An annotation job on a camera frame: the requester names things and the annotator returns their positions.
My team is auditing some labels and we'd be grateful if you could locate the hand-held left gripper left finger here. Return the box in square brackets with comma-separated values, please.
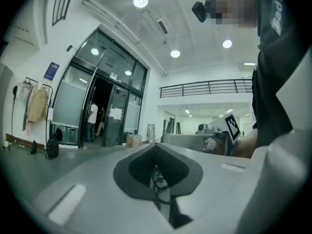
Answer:
[31, 142, 176, 234]

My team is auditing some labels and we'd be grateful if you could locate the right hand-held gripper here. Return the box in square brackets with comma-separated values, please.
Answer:
[160, 113, 242, 157]

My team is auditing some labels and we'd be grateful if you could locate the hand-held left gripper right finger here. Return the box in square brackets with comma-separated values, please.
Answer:
[156, 142, 256, 234]

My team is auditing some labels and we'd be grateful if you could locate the person's right forearm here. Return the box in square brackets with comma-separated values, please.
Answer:
[235, 128, 258, 158]

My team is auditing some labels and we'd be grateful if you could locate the grey upright case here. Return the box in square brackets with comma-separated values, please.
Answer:
[147, 123, 157, 143]

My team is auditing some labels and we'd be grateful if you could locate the black balcony railing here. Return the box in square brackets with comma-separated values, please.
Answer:
[159, 78, 253, 98]

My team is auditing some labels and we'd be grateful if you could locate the black backpack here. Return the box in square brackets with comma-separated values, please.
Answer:
[46, 137, 60, 160]

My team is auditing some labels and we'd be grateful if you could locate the black coat rack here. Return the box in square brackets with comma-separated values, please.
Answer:
[18, 77, 55, 156]

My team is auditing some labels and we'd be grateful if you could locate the black framed glass door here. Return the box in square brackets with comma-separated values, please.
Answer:
[50, 28, 149, 149]

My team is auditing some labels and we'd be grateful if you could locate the person's black t-shirt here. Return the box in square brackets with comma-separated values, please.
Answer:
[251, 0, 312, 151]

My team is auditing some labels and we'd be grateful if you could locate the beige coat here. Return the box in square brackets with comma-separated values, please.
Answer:
[27, 88, 49, 123]

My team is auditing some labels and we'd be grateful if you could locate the ceiling air vent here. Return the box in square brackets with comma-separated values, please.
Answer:
[157, 19, 169, 35]

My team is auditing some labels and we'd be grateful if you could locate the white ceiling pipe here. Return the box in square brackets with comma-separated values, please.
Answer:
[82, 0, 169, 77]

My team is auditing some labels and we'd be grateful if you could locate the black garment steamer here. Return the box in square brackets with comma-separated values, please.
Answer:
[8, 85, 19, 151]

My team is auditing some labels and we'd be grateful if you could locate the person's head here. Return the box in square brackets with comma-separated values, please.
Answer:
[206, 0, 259, 29]

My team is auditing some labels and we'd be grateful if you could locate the black window grille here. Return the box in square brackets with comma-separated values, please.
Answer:
[52, 0, 79, 27]

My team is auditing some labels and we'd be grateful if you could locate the black head-worn camera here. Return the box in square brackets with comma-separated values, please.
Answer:
[191, 0, 208, 23]

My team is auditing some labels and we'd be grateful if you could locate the blue wall poster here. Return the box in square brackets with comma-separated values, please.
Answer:
[43, 61, 60, 81]

